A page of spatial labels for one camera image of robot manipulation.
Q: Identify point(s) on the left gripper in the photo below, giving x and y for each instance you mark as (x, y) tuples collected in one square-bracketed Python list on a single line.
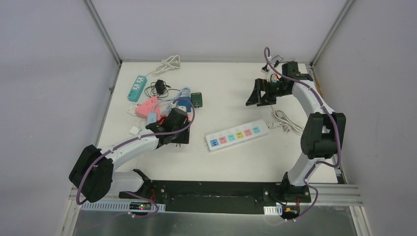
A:
[(177, 138)]

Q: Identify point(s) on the dark green cube adapter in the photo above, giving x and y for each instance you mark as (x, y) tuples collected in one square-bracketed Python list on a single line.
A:
[(196, 99)]

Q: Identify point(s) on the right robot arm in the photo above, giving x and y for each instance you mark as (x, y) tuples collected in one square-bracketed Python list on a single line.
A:
[(320, 140)]

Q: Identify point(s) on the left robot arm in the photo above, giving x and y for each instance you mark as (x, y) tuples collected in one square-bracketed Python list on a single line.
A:
[(96, 174)]

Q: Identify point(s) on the white long power strip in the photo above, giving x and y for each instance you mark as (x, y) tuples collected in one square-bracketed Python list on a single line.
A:
[(240, 134)]

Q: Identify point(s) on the black power adapter with cable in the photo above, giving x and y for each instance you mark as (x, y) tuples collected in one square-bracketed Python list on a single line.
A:
[(159, 89)]

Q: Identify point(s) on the blue cube adapter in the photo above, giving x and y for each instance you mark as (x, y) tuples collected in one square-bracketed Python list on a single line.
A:
[(185, 103)]

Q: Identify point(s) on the pink triangular power strip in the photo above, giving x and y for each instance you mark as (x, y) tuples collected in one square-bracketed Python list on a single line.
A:
[(149, 106)]

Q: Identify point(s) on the small white plug adapter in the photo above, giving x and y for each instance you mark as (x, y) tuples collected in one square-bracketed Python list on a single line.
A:
[(134, 130)]

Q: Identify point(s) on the red cube adapter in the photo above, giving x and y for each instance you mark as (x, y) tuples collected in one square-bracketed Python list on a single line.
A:
[(162, 119)]

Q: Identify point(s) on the teal power strip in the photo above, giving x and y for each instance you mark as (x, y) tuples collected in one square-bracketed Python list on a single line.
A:
[(137, 89)]

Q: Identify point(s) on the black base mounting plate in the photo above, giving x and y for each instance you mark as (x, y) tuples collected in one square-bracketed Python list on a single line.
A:
[(221, 197)]

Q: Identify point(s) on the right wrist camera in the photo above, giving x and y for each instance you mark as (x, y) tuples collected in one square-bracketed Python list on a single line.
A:
[(265, 69)]

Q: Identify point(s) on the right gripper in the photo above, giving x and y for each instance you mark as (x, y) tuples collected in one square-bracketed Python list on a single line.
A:
[(256, 98)]

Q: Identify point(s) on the light blue power strip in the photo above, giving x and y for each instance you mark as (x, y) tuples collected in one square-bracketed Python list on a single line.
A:
[(151, 118)]

